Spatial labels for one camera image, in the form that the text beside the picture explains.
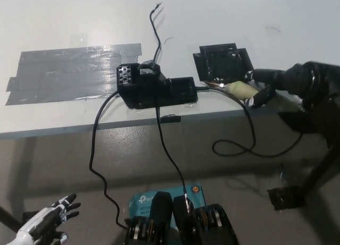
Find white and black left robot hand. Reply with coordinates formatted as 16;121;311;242
14;193;82;245

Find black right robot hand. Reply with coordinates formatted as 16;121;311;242
245;60;330;109

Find soldering iron with tape-wrapped handle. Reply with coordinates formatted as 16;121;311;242
204;80;303;113

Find black soldering station base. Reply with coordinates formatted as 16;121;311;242
116;59;199;109

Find black floor tape patch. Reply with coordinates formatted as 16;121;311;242
267;185;308;210
22;212;58;236

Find grey table leg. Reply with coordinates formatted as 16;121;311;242
23;137;37;203

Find black tape square patch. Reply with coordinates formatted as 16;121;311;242
192;43;254;82

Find teal TP-Link box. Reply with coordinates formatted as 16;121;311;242
129;183;207;227

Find small black tape strip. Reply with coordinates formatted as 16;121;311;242
160;115;182;123

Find black bracket under table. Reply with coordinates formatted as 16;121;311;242
278;111;329;136

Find black soldering iron cable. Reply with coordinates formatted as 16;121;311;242
195;87;305;158

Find black power cable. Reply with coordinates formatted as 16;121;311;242
89;93;128;229

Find thin black frayed wire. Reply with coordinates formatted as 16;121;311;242
149;2;163;61

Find black cable with metal clip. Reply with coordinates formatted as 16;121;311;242
155;106;193;216

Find grey duct tape patch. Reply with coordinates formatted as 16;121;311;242
4;43;143;106

